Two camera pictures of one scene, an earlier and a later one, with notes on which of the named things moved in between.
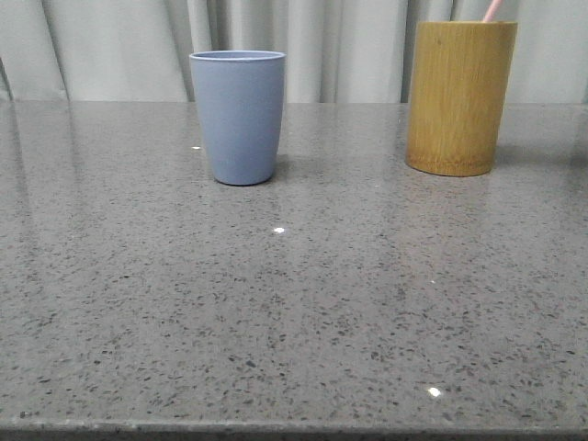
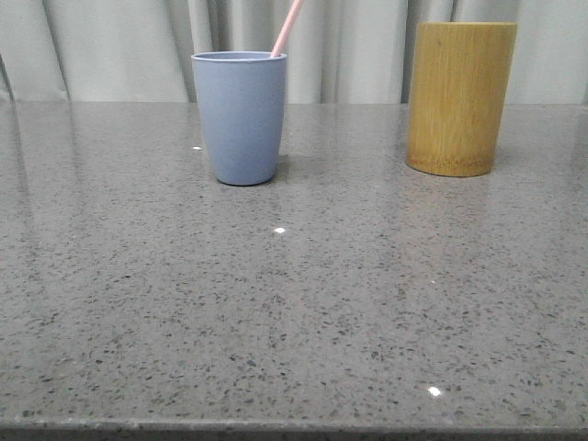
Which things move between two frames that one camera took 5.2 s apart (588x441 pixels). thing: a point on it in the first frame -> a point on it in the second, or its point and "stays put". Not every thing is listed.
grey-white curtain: [335, 51] stays put
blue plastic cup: [242, 97] stays put
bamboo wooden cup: [459, 83] stays put
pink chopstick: [491, 11] -> [286, 28]
